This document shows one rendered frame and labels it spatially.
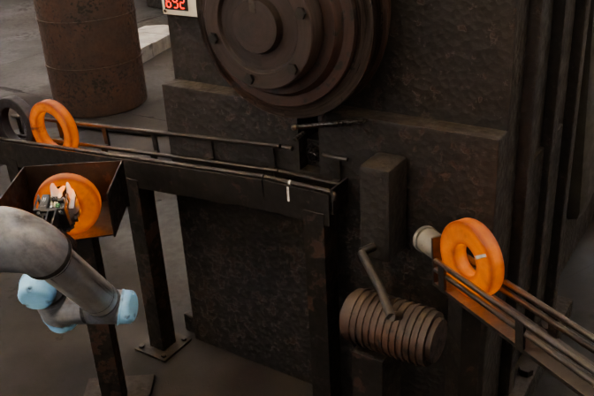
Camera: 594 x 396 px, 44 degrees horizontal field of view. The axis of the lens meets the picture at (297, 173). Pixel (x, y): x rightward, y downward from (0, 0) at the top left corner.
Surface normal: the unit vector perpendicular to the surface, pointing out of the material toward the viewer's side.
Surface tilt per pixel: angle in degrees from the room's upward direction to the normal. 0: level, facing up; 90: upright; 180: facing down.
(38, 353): 0
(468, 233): 89
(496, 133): 0
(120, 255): 0
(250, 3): 90
